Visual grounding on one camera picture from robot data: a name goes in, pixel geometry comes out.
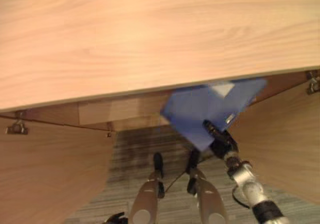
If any wooden left cabinet door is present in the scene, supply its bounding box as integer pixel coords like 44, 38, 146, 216
0, 116, 118, 224

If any metal cabinet door hinge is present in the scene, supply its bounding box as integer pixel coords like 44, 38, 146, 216
305, 70, 320, 95
5, 111, 29, 135

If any wooden office cabinet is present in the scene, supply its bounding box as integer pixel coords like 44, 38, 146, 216
0, 0, 320, 132

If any silver left robot leg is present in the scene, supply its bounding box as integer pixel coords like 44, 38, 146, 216
128, 152, 166, 224

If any wooden cabinet door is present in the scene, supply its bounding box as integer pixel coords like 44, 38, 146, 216
228, 79, 320, 205
0, 116, 118, 224

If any wooden right cabinet door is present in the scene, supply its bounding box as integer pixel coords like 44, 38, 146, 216
228, 79, 320, 205

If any blue folder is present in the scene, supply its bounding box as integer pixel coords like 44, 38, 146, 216
159, 77, 268, 152

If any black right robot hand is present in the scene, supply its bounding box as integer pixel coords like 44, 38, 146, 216
202, 119, 239, 160

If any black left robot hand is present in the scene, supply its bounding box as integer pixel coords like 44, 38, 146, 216
104, 212, 128, 224

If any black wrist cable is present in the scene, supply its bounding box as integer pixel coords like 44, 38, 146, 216
231, 185, 251, 209

